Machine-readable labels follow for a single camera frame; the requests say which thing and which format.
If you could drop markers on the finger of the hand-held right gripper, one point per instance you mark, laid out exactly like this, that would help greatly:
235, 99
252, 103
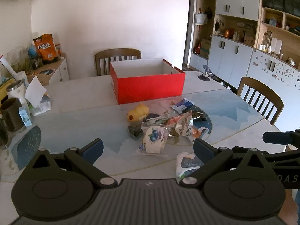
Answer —
276, 157
281, 137

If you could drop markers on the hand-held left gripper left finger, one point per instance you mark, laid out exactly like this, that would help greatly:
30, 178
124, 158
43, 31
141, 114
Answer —
93, 150

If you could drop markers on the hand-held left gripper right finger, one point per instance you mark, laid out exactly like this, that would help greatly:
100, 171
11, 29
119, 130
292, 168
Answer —
203, 150

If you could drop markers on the white orange snack wrapper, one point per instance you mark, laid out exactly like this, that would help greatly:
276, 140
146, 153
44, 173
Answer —
192, 132

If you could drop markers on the wet wipes pack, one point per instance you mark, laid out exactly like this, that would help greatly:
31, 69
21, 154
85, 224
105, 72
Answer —
187, 165

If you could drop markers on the foil snack bag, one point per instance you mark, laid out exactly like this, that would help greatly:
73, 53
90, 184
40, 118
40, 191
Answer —
181, 124

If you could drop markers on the dark green packet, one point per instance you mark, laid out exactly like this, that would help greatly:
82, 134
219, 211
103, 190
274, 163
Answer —
135, 130

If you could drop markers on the blue sachet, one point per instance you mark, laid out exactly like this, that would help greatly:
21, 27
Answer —
182, 104

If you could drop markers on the blueberry bread packet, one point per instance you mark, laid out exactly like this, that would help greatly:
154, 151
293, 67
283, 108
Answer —
153, 138

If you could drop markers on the yellow toy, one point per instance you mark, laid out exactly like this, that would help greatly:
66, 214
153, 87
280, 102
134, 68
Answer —
138, 112

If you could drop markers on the red cardboard box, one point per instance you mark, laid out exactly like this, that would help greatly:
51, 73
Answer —
150, 86

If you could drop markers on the marble desktop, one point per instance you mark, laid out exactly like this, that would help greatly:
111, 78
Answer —
82, 103

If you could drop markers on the wooden chair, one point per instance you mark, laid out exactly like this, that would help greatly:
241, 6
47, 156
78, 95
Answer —
260, 86
117, 54

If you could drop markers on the tissue pack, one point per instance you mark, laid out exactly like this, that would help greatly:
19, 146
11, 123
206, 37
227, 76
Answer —
43, 106

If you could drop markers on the small blue white carton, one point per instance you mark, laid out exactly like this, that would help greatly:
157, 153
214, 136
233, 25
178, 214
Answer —
25, 117

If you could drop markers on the phone stand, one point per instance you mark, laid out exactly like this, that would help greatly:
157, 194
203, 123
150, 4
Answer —
209, 71

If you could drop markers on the white tissue paper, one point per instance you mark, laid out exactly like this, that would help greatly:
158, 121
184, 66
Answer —
35, 91

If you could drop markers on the white sideboard cabinet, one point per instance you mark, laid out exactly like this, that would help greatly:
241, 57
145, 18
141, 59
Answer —
59, 71

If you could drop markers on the dark mug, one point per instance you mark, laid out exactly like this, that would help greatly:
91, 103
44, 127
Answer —
11, 114

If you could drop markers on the black round mat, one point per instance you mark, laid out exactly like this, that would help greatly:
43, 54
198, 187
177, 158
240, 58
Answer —
45, 72

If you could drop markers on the white steel-lid tumbler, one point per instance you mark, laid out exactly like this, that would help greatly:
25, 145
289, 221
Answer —
17, 93

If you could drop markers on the red object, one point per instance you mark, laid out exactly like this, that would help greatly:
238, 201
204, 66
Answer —
197, 49

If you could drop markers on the dark bottle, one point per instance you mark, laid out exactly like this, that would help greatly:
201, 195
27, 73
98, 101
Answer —
36, 63

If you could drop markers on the yellow container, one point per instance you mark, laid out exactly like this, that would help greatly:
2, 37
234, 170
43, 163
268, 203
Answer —
5, 86

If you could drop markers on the orange snack bag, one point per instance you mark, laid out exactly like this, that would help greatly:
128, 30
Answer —
45, 46

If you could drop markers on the orange bottle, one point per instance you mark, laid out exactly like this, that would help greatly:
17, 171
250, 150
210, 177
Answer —
226, 33

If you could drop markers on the white paper roll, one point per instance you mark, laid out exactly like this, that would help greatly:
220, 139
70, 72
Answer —
8, 65

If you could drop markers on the hanging tote bag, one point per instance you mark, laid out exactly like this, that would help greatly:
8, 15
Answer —
201, 17

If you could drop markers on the white wall cupboard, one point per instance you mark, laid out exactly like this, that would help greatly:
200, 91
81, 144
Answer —
236, 7

